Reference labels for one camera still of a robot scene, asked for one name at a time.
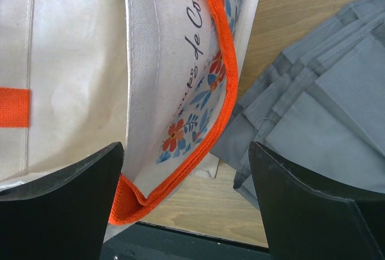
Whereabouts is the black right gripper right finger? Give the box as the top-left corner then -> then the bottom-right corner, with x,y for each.
248,142 -> 384,259

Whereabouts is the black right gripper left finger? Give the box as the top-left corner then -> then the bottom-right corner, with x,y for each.
1,142 -> 123,259

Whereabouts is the beige canvas tote bag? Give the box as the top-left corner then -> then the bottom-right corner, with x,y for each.
1,0 -> 259,240

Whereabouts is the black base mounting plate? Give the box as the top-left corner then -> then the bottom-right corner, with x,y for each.
100,222 -> 271,260

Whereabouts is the grey pleated skirt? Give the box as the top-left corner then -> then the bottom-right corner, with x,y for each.
212,0 -> 384,206

